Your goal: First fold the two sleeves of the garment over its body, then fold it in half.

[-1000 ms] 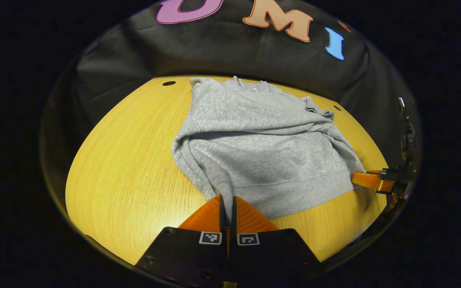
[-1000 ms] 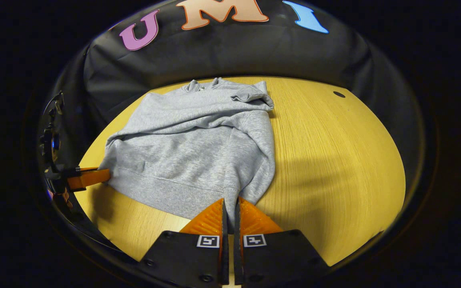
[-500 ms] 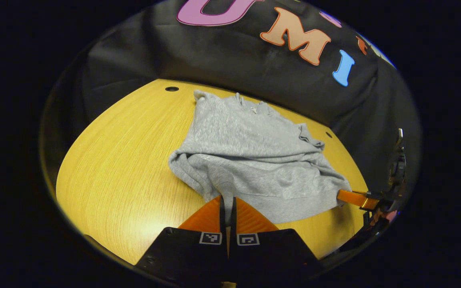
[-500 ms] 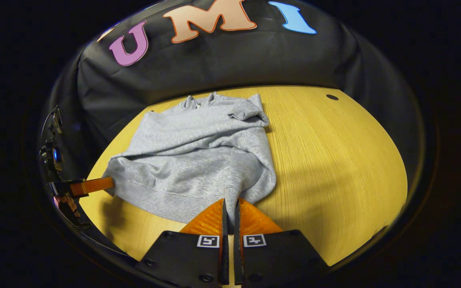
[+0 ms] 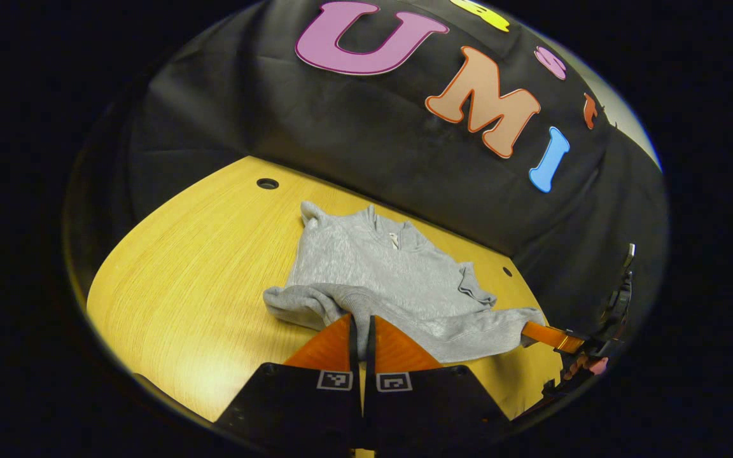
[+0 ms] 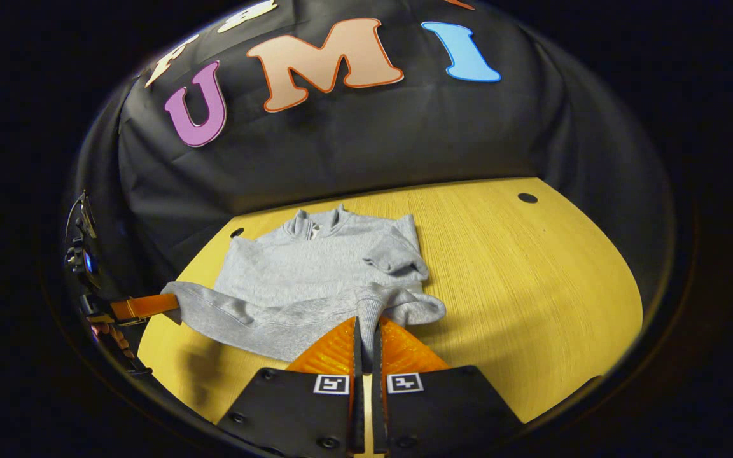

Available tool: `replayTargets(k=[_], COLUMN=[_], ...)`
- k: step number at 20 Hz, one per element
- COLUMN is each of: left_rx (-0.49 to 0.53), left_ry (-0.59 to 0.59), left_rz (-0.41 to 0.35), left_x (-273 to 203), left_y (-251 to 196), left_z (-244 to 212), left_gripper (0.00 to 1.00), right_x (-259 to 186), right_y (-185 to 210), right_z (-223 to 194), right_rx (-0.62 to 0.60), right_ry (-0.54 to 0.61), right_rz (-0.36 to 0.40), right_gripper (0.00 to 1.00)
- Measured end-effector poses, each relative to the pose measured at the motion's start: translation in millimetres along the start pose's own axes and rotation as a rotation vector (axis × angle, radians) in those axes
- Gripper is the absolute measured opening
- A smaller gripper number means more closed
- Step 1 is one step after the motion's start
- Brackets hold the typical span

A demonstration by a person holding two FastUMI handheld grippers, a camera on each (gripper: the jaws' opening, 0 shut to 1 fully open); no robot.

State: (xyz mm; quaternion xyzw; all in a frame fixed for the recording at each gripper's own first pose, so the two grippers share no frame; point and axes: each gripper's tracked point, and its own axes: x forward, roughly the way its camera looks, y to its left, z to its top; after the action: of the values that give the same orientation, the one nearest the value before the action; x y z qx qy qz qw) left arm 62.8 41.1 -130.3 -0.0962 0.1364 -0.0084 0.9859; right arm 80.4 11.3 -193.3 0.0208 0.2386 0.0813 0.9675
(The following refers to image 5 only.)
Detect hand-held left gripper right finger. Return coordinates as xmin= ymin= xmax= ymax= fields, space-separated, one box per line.
xmin=366 ymin=315 xmax=513 ymax=455

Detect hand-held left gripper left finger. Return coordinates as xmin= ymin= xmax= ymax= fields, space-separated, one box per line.
xmin=214 ymin=313 xmax=362 ymax=455

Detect grey zip-neck sweatshirt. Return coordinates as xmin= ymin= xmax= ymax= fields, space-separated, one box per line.
xmin=263 ymin=200 xmax=545 ymax=364

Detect black backdrop cloth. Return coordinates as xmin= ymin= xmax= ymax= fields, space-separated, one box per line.
xmin=64 ymin=0 xmax=669 ymax=357

